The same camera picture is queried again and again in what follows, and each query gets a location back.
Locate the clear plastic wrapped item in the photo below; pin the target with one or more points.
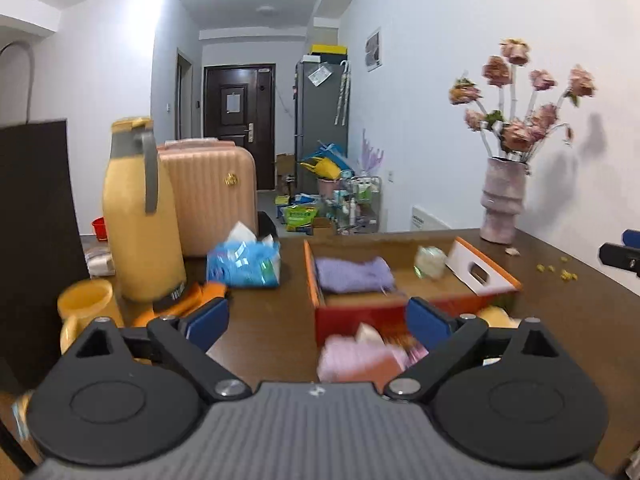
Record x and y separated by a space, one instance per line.
430 262

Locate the metal cart with bottles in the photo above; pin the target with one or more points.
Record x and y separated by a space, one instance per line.
357 205

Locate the scattered yellow petals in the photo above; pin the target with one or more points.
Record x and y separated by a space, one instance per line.
567 274

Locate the grey interior door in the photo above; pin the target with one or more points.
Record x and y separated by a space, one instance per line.
184 95

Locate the yellow mug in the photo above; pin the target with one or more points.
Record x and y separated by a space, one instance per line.
80 310

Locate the pink bucket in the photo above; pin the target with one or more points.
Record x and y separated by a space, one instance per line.
327 187

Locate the hanging white umbrella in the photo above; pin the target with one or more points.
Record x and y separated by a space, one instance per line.
342 95

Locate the green bag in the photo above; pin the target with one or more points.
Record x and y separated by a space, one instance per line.
300 217

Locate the fallen pink petal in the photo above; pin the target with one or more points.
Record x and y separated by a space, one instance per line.
512 250

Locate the paper sheet on refrigerator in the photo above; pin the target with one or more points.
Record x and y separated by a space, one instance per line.
320 74

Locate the white folded cloth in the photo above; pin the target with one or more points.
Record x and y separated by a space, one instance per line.
100 261

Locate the white wedge sponge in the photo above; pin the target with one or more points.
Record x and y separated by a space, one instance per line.
369 332

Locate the wall picture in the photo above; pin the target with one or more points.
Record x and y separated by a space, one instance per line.
373 50

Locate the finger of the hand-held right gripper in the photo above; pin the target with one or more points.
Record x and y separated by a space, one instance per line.
617 256

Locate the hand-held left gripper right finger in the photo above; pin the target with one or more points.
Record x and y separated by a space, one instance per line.
430 322

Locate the pink suitcase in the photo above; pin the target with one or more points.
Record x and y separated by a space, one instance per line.
210 195

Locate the dark brown entrance door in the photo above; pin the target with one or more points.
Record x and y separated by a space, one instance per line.
235 125

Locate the yellow and white plush toy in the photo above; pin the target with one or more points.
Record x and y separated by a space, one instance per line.
495 316

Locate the blue and yellow bags pile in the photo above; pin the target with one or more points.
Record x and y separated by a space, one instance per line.
327 160

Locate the dried pink roses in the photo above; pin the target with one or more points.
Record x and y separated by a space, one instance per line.
520 130

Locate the yellow box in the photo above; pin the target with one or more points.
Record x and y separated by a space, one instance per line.
327 50

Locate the red cardboard box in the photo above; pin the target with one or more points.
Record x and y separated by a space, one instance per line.
360 317

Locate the blue tissue pack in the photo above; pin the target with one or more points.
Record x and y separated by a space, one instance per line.
240 265

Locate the yellow thermos bottle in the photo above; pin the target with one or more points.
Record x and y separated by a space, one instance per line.
135 210

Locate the purple bouquet wrap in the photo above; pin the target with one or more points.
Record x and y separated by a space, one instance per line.
370 155

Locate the grey refrigerator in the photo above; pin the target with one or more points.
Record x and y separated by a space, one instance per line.
320 120

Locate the pink fluffy cloth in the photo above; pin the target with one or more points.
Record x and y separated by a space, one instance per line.
350 360

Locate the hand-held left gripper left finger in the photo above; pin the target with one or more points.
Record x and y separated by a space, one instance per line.
207 319

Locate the black bag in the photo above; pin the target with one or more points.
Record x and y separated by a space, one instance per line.
267 225

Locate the purple towel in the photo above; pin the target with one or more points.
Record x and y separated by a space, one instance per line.
350 274

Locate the pink ribbed vase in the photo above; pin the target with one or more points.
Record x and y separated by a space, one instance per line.
502 200

